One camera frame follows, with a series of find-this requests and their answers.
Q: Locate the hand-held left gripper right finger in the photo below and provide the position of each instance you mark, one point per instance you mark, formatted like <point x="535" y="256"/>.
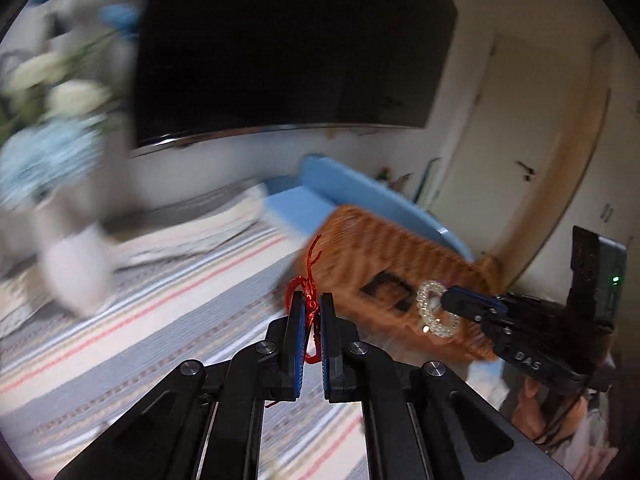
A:
<point x="327" y="347"/>

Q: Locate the white and blue flower bouquet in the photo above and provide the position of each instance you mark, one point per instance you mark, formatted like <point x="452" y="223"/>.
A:
<point x="50" y="125"/>

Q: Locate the white folded cloth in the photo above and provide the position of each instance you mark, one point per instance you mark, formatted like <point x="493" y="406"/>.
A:
<point x="200" y="230"/>

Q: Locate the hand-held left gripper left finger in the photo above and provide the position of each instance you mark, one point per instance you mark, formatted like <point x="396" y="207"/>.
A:
<point x="298" y="345"/>

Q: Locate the orange wicker basket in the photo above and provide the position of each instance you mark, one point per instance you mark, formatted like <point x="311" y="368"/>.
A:
<point x="395" y="265"/>

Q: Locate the white vase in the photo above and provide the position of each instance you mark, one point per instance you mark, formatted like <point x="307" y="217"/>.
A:
<point x="75" y="265"/>

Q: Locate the striped tablecloth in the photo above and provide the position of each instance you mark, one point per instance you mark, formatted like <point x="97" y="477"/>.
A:
<point x="150" y="360"/>

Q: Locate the white door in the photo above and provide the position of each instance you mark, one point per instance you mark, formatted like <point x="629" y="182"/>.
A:
<point x="500" y="135"/>

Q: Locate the person's right hand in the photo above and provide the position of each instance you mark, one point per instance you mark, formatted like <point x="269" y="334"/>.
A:
<point x="532" y="402"/>

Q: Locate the wooden door frame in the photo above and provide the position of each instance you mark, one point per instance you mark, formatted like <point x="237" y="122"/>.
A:
<point x="565" y="185"/>

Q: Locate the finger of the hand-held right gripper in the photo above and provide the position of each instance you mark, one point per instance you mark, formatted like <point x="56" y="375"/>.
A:
<point x="480" y="296"/>
<point x="465" y="307"/>

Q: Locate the black television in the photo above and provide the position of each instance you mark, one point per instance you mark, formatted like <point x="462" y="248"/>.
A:
<point x="280" y="45"/>

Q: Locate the blue tray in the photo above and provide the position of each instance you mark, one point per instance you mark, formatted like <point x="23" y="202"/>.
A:
<point x="320" y="195"/>

